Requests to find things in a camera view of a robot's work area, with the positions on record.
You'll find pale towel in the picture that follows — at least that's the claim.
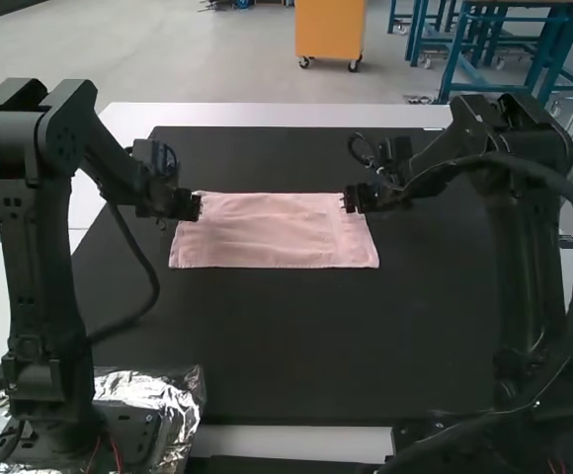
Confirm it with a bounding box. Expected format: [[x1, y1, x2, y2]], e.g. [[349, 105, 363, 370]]
[[168, 190, 380, 271]]

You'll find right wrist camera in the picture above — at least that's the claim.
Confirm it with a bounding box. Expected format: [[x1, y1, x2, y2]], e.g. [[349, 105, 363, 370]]
[[377, 135, 415, 175]]

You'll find black mat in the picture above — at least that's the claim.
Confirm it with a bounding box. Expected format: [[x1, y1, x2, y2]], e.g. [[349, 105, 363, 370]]
[[71, 125, 573, 431]]

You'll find yellow wheeled cart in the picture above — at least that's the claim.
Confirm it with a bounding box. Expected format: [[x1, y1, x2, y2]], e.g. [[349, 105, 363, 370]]
[[294, 0, 367, 73]]

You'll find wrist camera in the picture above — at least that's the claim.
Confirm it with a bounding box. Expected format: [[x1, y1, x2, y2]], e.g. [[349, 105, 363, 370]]
[[377, 135, 415, 175], [131, 138, 180, 180]]

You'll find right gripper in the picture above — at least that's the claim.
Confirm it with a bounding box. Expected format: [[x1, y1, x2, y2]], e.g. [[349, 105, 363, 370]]
[[341, 182, 382, 215]]

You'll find dark base panel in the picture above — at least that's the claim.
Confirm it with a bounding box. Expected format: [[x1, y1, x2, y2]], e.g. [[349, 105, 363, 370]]
[[388, 409, 573, 474], [186, 454, 391, 474]]

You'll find silver foil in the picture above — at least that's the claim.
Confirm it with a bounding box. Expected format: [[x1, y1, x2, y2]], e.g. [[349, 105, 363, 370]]
[[0, 363, 207, 474]]

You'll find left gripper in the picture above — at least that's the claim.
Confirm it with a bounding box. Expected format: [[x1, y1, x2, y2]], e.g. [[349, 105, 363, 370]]
[[169, 187, 205, 222]]

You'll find blue workbench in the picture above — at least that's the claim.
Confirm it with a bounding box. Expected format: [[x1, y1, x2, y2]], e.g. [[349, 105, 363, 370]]
[[437, 0, 573, 108], [387, 0, 465, 69]]

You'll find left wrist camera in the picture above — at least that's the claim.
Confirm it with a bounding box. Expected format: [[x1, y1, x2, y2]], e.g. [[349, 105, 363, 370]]
[[131, 138, 180, 180]]

